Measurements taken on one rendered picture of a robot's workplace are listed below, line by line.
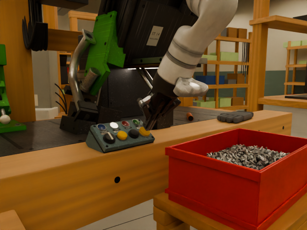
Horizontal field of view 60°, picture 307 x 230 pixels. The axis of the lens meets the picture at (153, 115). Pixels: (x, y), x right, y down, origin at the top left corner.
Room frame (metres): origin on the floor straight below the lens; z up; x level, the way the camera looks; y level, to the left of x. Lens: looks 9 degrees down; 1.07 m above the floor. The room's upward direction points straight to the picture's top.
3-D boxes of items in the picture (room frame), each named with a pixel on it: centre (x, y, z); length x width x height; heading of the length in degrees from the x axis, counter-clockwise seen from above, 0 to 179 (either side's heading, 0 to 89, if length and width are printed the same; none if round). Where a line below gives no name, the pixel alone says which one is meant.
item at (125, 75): (1.18, 0.15, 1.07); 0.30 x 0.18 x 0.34; 131
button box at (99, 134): (0.66, 0.08, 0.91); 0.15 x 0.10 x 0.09; 131
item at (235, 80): (6.79, -1.45, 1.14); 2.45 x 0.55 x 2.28; 122
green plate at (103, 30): (0.91, 0.15, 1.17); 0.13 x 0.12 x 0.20; 131
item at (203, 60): (0.99, 0.01, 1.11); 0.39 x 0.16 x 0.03; 41
